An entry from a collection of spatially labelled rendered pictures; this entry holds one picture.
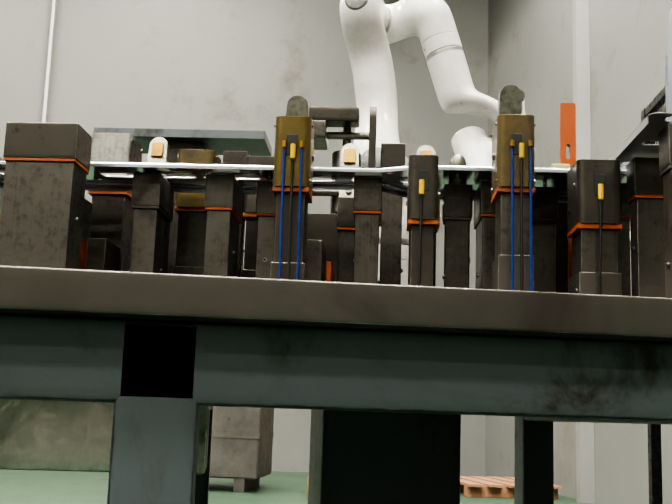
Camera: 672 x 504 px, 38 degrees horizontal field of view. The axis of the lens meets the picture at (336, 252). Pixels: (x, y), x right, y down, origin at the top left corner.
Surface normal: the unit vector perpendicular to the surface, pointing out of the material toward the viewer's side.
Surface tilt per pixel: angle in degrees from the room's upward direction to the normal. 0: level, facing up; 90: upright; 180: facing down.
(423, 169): 90
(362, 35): 134
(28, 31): 90
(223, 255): 90
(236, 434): 90
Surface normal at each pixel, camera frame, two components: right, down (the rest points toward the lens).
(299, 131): -0.04, -0.17
